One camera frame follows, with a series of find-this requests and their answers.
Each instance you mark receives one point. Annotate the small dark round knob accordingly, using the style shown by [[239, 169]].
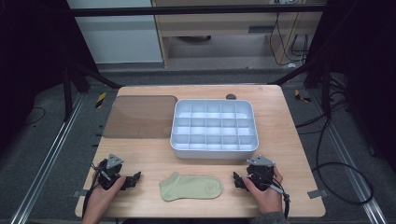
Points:
[[231, 96]]

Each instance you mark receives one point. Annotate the light green sock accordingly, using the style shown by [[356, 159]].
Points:
[[190, 186]]

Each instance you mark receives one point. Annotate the black metal stand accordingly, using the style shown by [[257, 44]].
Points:
[[326, 90], [67, 93]]

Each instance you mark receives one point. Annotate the white cabinet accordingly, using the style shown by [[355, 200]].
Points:
[[118, 37]]

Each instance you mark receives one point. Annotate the grey metal table bracket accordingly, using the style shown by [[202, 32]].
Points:
[[79, 193], [317, 193]]

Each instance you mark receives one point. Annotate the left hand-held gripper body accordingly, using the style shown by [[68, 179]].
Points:
[[109, 177]]

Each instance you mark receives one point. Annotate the black and yellow tape strip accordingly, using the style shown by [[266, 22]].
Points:
[[300, 96], [100, 99]]

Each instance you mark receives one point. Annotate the person's right hand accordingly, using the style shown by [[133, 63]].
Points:
[[267, 200]]

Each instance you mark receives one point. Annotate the person's left hand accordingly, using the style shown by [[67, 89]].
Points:
[[99, 199]]

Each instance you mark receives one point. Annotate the black horizontal bar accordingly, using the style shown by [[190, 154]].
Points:
[[186, 10]]

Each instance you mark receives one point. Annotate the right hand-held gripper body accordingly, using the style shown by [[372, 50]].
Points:
[[260, 174]]

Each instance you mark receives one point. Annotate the white divided storage box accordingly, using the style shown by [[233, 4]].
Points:
[[214, 127]]

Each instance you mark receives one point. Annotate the aluminium floor rail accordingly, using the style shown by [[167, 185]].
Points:
[[46, 161], [348, 155]]

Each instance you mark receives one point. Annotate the black curtain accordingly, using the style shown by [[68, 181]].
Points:
[[367, 62], [28, 62]]

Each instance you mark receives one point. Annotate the light wooden desk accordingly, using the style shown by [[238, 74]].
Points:
[[224, 23]]

